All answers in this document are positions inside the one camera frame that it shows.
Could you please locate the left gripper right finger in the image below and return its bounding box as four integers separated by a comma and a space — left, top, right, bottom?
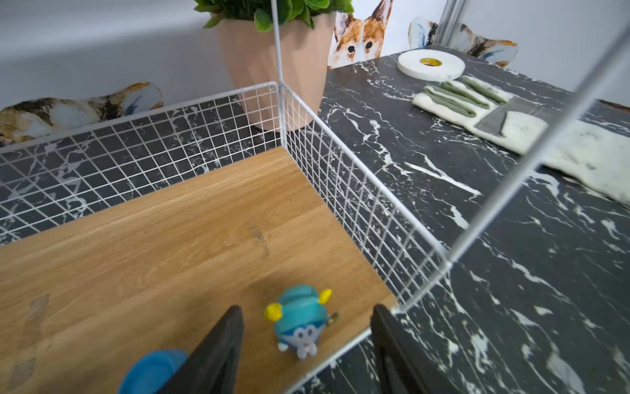
370, 305, 459, 393

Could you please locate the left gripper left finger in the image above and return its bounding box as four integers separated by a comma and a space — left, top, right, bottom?
159, 305, 244, 393

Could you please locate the blue doraemon figure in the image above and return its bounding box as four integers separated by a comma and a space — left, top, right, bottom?
118, 349, 188, 394

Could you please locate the teal small toy figure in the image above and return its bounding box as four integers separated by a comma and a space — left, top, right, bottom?
263, 285, 332, 361

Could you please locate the white and grey work glove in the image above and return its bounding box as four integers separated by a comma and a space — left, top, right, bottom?
413, 77, 629, 205

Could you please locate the white tape roll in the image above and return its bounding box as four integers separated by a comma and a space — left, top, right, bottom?
397, 49, 465, 82

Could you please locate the small potted green plant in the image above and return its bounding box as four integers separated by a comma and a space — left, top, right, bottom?
195, 0, 354, 131

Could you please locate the white wire three-tier shelf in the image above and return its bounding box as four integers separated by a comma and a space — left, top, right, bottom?
0, 0, 630, 394

